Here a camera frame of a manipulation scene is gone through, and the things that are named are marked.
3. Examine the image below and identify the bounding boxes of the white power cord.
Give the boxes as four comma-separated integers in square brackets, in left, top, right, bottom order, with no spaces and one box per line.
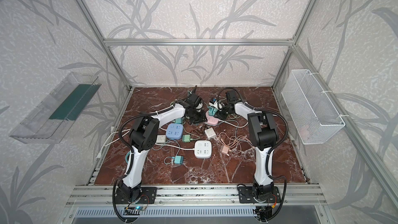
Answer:
[96,124,196,159]

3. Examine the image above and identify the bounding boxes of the white charger plug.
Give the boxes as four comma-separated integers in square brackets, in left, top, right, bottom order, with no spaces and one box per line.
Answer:
[205,128,217,140]

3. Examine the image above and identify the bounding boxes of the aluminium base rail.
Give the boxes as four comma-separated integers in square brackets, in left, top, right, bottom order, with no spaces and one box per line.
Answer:
[65,184,327,207]

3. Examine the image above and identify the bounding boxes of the clear plastic wall bin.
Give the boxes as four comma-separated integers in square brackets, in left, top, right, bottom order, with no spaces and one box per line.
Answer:
[9,72,102,144]

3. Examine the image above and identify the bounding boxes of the white charger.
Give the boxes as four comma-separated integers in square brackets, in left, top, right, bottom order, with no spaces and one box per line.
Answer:
[156,135,166,145]

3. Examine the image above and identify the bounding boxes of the white wire mesh basket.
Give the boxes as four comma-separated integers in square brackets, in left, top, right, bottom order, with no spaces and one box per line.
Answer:
[282,69,345,145]

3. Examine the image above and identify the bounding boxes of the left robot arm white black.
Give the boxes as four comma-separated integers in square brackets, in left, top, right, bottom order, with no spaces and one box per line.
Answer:
[113,87,207,202]

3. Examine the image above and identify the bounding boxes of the pink power strip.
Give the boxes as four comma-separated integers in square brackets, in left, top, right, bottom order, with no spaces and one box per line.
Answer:
[205,116,220,126]

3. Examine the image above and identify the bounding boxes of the pink charger cable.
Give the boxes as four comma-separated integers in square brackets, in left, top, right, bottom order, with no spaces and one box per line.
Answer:
[216,130,246,155]

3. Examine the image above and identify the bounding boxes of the blue power strip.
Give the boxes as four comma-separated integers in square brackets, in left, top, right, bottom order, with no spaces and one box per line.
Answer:
[165,123,183,140]

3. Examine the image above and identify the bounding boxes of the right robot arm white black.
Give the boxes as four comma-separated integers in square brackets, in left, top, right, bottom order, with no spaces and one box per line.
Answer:
[216,87,289,202]

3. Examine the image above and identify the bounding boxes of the green charger plug front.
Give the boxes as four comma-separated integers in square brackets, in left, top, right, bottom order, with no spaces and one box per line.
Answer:
[182,134,191,143]

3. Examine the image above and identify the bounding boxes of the white power strip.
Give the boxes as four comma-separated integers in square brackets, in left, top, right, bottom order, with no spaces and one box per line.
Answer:
[194,141,212,159]

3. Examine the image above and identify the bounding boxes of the teal charger plug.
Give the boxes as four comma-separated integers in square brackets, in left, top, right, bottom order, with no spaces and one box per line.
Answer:
[174,156,183,165]

